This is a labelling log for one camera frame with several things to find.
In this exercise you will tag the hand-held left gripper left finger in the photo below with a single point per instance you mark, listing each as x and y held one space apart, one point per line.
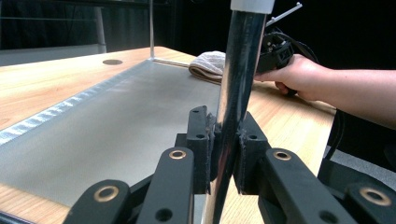
199 149

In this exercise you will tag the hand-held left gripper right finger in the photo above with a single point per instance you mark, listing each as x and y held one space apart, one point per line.
249 155

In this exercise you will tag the striped cloth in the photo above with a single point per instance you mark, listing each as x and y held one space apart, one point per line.
208 63

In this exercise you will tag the grey two-tier metal shelf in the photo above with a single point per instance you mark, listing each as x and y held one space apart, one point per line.
124 124

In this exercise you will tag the dark round table grommet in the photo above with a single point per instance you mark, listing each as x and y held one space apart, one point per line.
112 62

